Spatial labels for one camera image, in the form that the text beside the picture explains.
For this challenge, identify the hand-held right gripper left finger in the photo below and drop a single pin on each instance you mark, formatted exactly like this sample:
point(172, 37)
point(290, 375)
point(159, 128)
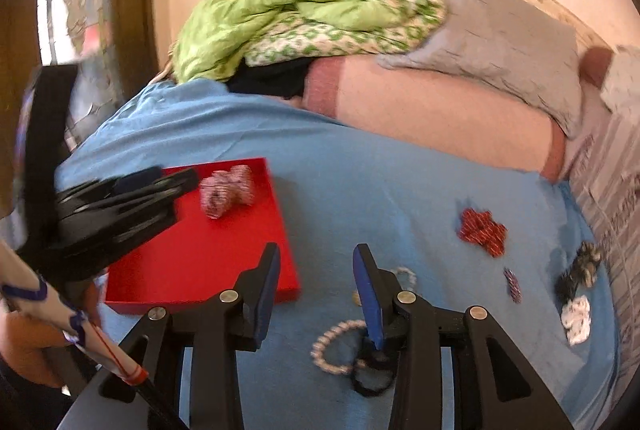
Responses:
point(270, 290)

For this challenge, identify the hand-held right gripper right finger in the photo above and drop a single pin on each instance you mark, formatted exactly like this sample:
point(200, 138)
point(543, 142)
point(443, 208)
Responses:
point(367, 290)

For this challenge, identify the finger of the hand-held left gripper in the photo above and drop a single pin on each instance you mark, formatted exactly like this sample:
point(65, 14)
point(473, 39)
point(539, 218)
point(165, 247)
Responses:
point(137, 181)
point(150, 215)

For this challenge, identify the red tray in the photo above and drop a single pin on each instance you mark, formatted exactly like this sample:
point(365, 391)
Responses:
point(200, 260)

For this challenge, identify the person's left hand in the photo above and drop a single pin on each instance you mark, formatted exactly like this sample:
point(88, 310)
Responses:
point(30, 345)

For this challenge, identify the pink striped scrunchie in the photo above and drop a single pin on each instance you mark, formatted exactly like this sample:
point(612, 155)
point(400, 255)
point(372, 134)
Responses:
point(242, 182)
point(215, 199)

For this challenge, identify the blue bed sheet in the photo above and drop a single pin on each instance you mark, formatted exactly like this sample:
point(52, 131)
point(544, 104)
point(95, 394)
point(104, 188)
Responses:
point(375, 190)

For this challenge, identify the red patterned scrunchie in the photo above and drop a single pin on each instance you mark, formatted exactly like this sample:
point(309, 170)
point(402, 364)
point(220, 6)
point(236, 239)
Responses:
point(482, 232)

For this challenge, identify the small striped hair clip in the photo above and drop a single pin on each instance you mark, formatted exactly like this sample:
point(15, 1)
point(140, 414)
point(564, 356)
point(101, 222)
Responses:
point(512, 285)

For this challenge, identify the black cloth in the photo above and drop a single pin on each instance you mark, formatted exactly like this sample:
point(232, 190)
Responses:
point(270, 77)

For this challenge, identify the pink bolster pillow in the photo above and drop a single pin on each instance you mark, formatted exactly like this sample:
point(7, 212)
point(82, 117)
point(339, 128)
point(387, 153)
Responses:
point(425, 110)

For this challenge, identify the green quilt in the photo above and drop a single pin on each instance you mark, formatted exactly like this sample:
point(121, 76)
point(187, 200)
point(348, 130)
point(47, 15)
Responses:
point(250, 5)

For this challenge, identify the brown striped white sheet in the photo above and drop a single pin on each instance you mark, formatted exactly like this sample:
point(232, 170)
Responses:
point(610, 190)

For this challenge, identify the grey pillow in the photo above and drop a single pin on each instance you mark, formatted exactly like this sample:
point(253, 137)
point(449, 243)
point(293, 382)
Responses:
point(500, 45)

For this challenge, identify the white green patterned blanket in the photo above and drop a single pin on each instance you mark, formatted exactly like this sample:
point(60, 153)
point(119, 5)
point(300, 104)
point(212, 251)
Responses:
point(390, 10)

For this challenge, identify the white pillow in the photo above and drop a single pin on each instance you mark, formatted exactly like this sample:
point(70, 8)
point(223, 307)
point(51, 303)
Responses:
point(625, 75)

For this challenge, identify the wooden door frame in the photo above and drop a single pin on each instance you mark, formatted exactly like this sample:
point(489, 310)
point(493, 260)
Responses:
point(135, 10)

